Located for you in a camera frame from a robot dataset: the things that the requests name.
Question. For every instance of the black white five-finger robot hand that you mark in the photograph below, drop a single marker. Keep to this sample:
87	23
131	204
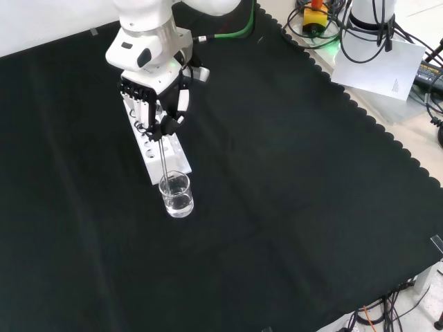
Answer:
166	86

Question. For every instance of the clear glass rod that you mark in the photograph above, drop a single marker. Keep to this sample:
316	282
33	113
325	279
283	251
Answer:
163	162

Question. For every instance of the white test tube rack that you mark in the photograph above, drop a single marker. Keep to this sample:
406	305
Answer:
171	157

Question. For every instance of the clear glass beaker with liquid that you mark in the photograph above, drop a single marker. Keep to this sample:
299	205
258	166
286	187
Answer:
178	204

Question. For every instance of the grey tape piece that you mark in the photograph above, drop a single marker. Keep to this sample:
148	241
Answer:
94	32

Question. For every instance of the yellow stop button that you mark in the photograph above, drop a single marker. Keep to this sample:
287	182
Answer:
314	19

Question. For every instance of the black bench cloth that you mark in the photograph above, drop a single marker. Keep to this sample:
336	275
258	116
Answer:
277	207

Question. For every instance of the white paper sheet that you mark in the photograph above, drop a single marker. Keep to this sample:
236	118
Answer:
377	72

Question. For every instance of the black power adapter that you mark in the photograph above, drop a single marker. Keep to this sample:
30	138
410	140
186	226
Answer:
427	74

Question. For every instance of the pale metal base plate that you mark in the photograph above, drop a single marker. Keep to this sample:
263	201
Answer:
398	109

